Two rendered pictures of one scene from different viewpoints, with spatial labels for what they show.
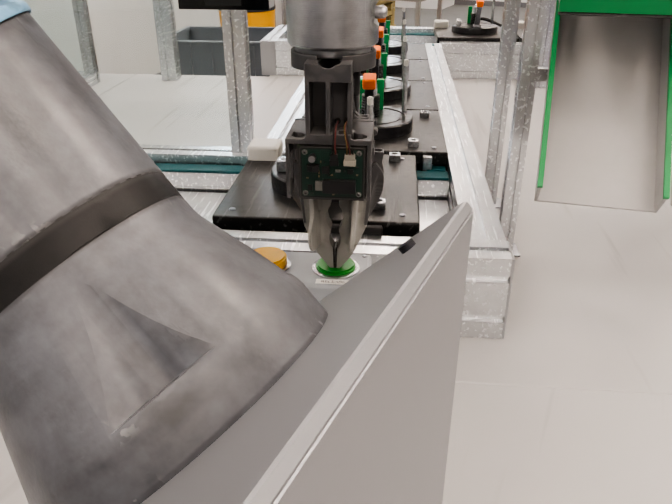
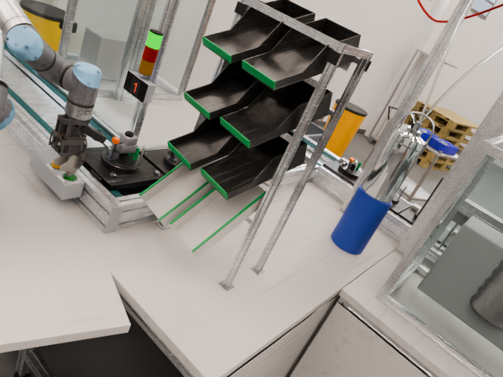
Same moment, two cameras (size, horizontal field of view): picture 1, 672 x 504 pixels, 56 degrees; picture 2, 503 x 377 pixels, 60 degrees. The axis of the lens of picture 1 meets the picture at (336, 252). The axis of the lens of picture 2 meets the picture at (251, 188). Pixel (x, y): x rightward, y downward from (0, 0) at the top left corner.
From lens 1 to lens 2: 1.11 m
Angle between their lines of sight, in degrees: 22
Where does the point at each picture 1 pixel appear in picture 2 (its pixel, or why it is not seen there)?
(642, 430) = (84, 267)
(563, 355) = (108, 247)
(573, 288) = (153, 244)
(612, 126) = (182, 196)
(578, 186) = (156, 206)
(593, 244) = not seen: hidden behind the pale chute
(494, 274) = (106, 209)
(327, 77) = (61, 120)
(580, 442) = (66, 255)
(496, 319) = (105, 227)
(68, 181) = not seen: outside the picture
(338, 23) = (69, 109)
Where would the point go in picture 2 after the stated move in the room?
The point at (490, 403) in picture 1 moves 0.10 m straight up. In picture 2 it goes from (67, 236) to (74, 209)
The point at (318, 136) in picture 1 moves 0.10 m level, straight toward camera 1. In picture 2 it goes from (56, 133) to (23, 136)
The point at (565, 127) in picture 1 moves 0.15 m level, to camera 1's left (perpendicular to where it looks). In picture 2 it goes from (173, 188) to (141, 163)
